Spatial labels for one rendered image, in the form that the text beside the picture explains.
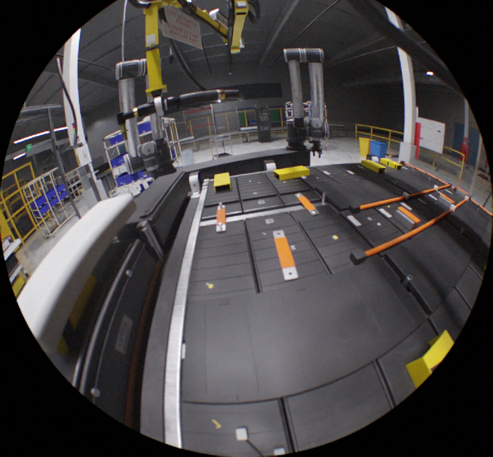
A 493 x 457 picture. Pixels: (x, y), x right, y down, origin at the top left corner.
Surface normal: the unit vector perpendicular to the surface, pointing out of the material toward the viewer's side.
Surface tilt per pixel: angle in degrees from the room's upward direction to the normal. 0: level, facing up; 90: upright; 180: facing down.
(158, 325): 0
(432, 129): 90
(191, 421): 0
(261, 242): 0
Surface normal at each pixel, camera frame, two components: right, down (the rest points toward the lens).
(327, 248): -0.12, -0.86
